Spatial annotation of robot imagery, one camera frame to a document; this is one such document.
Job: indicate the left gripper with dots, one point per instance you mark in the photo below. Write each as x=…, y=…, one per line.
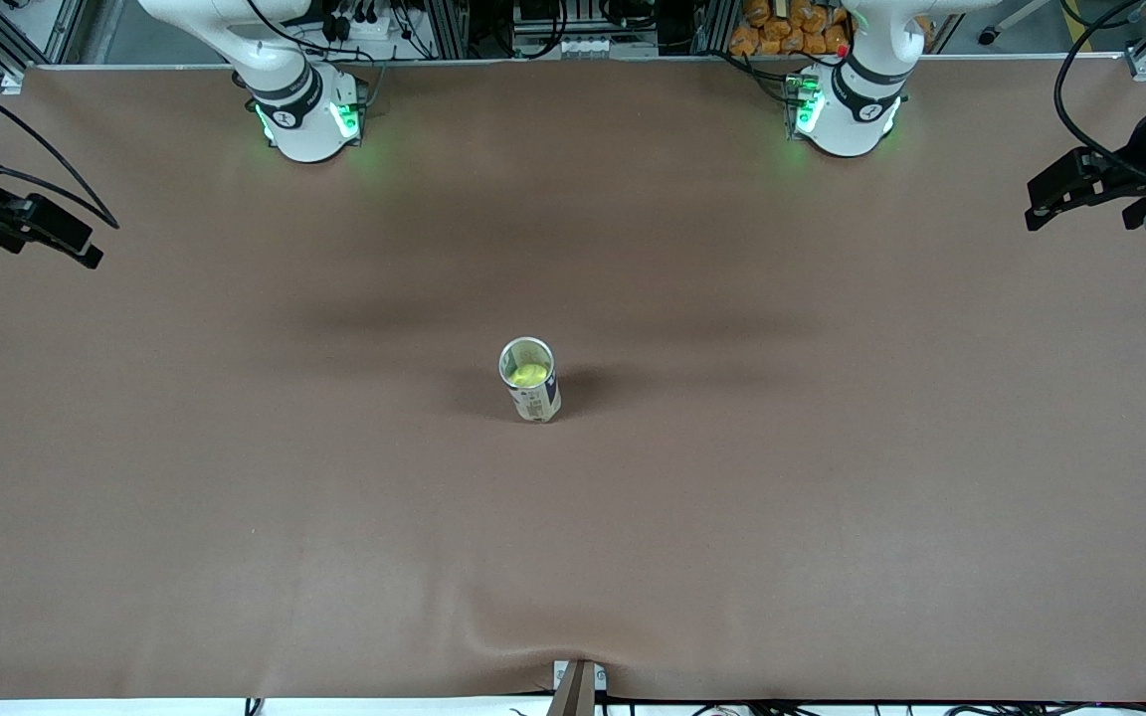
x=1134, y=175

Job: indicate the yellow Wilson tennis ball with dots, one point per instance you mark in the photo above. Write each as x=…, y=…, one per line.
x=530, y=376

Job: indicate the white blue tennis ball can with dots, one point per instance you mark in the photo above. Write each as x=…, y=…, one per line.
x=538, y=406

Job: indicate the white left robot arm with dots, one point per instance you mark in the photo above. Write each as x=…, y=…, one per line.
x=852, y=129

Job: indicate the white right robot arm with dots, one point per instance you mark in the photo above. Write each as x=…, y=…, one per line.
x=304, y=129

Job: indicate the office chair base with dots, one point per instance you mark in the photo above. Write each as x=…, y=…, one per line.
x=988, y=36

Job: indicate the orange packaged goods pile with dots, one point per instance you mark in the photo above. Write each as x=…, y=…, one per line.
x=782, y=30

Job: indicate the white power strip black plugs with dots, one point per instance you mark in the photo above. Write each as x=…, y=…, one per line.
x=374, y=28

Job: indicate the aluminium equipment rack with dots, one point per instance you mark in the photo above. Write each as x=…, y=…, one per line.
x=444, y=30

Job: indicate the metal table clamp bracket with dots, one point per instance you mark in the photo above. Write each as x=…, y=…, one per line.
x=578, y=686

